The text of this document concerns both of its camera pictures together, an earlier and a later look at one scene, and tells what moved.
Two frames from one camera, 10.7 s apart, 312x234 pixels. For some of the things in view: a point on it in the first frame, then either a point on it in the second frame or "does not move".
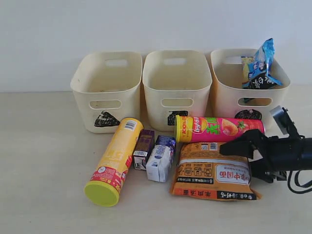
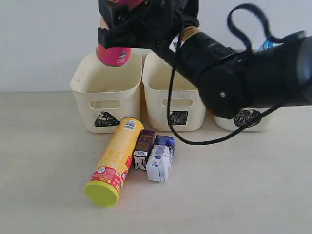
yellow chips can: x=104 y=188 does not move
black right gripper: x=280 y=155 to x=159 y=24
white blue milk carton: x=159 y=164 does not move
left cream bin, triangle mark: x=107 y=86 does not move
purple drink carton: x=145 y=146 does not move
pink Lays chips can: x=206 y=129 to x=116 y=57
